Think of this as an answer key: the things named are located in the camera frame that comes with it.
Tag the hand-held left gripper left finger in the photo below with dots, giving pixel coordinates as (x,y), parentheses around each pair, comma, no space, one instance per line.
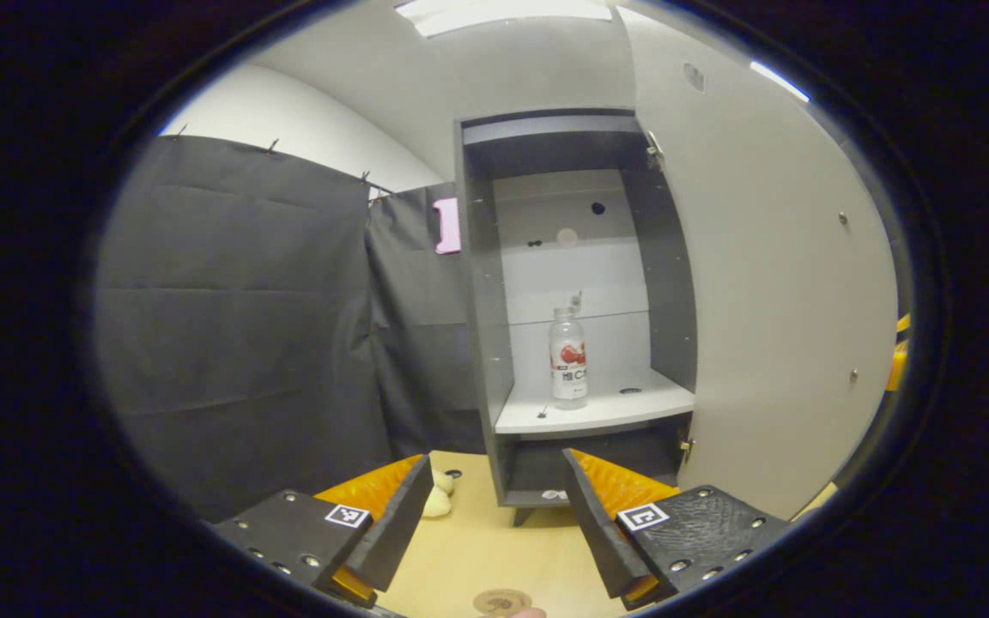
(391,536)

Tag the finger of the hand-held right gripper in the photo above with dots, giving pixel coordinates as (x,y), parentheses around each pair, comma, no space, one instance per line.
(898,365)

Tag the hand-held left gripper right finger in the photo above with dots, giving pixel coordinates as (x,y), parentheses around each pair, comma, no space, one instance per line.
(597,536)

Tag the round cork coaster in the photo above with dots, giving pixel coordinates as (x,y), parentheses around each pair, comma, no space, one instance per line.
(499,601)

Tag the grey cabinet door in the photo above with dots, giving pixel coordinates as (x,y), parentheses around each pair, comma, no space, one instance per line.
(769,300)

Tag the clear bottle red label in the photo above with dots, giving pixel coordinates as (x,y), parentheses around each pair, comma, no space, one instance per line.
(568,378)

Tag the dark grey cabinet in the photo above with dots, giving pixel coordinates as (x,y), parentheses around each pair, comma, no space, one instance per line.
(482,343)

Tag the metal door hinge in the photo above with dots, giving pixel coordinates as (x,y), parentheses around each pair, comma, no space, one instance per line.
(685,448)
(654,150)

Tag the white cabinet shelf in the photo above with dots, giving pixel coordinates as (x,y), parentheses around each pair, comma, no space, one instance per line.
(606,408)

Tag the yellow plush toy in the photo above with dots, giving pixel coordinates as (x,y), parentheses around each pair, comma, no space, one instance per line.
(436,505)

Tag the black backdrop cloth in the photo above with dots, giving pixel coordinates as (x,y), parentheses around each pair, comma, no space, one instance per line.
(245,326)

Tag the long ceiling light strip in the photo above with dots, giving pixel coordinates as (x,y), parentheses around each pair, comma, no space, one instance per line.
(778,80)

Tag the large ceiling light panel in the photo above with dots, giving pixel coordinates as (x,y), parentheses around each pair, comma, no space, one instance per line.
(503,13)

